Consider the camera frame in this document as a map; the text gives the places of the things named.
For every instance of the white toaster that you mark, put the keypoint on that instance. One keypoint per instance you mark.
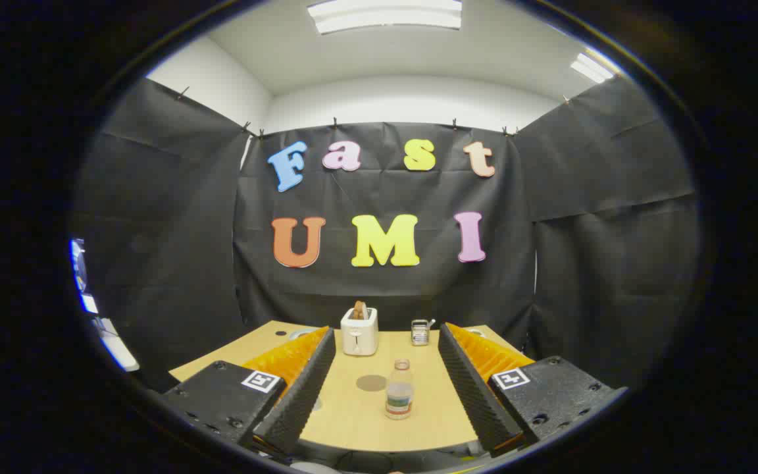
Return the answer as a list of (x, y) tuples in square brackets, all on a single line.
[(359, 337)]

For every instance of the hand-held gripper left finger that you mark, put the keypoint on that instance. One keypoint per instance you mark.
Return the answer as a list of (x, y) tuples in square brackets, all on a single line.
[(300, 395)]

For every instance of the long ceiling light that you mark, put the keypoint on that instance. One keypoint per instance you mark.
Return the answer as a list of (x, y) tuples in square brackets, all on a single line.
[(385, 14)]

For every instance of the round brown coaster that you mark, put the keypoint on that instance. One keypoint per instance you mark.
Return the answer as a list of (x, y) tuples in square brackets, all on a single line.
[(371, 382)]

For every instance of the small ceiling light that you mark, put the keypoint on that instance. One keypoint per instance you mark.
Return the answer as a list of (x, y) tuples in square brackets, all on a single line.
[(591, 68)]

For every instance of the clear plastic juice bottle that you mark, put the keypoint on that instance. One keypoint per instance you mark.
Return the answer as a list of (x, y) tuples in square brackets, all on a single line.
[(399, 395)]

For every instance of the wooden table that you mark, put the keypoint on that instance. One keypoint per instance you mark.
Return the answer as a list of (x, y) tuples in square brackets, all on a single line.
[(353, 424)]

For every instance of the toast slice in toaster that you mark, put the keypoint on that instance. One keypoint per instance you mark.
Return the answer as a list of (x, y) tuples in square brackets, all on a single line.
[(359, 309)]

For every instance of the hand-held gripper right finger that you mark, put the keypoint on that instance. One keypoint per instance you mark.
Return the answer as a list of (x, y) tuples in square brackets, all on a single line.
[(474, 395)]

